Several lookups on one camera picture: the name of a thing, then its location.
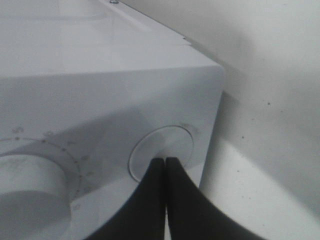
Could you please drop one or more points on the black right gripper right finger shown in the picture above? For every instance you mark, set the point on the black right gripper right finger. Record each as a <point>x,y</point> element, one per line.
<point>191,216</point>

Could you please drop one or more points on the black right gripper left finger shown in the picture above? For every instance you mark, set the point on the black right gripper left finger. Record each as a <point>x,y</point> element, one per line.
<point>143,216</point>

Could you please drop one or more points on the round white door button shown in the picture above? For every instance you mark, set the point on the round white door button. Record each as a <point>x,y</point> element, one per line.
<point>167,141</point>

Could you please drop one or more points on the white timer knob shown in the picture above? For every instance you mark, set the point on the white timer knob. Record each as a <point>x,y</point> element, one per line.
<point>34,200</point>

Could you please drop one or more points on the white microwave oven body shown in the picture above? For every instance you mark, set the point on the white microwave oven body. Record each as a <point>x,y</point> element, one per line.
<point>82,81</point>

